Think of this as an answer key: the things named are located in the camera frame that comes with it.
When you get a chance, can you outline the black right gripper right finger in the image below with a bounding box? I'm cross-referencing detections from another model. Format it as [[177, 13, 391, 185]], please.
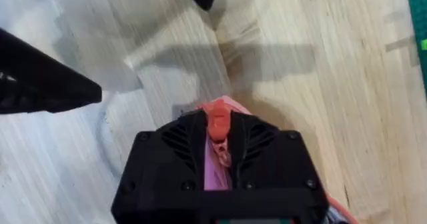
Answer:
[[228, 111, 330, 205]]

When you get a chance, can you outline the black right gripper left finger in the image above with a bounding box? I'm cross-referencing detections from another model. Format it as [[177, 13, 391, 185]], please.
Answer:
[[113, 109, 208, 205]]

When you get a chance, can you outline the pink soft zip bag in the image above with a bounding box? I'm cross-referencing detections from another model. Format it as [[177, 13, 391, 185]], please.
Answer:
[[171, 95, 360, 224]]

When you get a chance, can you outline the green board with toy blocks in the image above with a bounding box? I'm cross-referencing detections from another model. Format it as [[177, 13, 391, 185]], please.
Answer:
[[405, 0, 427, 100]]

